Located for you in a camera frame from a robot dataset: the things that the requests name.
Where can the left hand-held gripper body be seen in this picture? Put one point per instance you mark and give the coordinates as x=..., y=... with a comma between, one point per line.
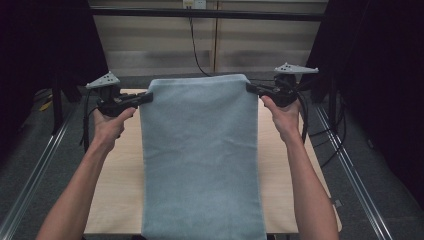
x=111, y=103

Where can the black curtain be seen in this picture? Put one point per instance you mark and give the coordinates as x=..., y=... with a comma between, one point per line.
x=383, y=100
x=40, y=50

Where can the white wall socket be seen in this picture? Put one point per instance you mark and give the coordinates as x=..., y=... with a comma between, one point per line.
x=194, y=3

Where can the person's right hand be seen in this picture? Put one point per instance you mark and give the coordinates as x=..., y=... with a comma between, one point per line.
x=285, y=120

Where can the yellow object on floor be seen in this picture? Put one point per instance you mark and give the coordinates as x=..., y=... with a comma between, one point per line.
x=45, y=106

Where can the person's left hand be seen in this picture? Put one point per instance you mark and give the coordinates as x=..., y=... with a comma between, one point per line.
x=108, y=130

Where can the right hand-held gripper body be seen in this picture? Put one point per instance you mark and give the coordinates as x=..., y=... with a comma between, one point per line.
x=285, y=95

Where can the grey-blue towel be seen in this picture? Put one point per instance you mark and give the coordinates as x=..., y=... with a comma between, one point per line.
x=200, y=160

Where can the black metal crossbar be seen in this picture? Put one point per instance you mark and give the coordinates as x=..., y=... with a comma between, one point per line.
x=206, y=14

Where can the black metal stand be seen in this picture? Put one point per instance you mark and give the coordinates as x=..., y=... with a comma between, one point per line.
x=57, y=110
x=332, y=110

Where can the grey tape piece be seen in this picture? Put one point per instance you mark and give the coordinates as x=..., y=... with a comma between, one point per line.
x=337, y=203

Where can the aluminium floor rail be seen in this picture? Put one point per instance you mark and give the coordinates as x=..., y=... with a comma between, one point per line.
x=353, y=180
x=33, y=176

